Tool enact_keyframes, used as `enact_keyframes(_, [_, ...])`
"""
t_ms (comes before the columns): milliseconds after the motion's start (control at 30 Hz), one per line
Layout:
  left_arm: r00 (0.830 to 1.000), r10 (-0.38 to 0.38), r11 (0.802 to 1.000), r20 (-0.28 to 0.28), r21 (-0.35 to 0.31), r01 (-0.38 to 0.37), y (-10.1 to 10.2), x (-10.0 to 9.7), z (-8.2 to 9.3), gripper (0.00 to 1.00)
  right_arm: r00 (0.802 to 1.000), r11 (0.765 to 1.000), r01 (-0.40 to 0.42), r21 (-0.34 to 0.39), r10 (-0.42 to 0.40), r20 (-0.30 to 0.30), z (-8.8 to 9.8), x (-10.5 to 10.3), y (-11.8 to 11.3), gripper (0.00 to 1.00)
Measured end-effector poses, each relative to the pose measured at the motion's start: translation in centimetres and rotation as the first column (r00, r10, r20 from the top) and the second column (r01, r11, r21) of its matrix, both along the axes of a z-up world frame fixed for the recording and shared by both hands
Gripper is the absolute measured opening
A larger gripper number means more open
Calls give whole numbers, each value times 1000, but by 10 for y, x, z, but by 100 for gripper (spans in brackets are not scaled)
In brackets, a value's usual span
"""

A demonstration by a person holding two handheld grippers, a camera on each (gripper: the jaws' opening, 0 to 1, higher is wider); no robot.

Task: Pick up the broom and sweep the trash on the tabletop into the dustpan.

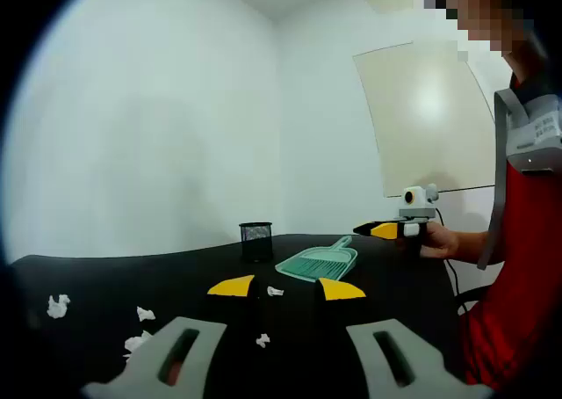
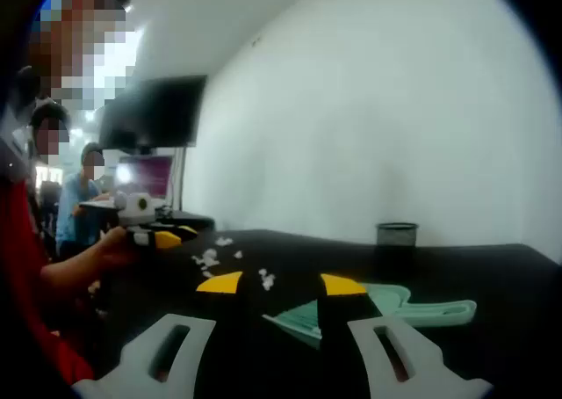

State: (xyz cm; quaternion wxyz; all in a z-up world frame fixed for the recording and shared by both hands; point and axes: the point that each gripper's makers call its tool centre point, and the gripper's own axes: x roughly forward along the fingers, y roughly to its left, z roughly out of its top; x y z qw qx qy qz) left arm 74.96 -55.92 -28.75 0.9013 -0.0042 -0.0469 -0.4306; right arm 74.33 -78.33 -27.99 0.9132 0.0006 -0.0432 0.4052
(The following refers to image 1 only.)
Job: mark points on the person's torso in red shirt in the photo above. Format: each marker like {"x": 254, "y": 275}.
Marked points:
{"x": 518, "y": 249}

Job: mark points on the beige wall board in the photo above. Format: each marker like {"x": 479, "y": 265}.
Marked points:
{"x": 421, "y": 118}

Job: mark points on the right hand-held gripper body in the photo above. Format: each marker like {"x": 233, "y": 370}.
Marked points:
{"x": 417, "y": 197}

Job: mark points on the white paper trash scraps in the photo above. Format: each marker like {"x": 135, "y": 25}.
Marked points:
{"x": 57, "y": 306}

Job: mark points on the person's right hand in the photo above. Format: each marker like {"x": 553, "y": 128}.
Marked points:
{"x": 443, "y": 241}

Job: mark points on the green plastic dustpan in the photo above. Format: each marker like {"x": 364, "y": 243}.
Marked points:
{"x": 287, "y": 265}

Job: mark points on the black mesh pen holder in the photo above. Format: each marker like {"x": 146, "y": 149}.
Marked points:
{"x": 255, "y": 247}

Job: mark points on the black tabletop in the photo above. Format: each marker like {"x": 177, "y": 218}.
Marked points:
{"x": 131, "y": 276}

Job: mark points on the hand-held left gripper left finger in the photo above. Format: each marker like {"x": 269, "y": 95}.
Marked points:
{"x": 184, "y": 355}

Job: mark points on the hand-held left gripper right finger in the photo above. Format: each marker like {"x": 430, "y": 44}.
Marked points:
{"x": 421, "y": 372}

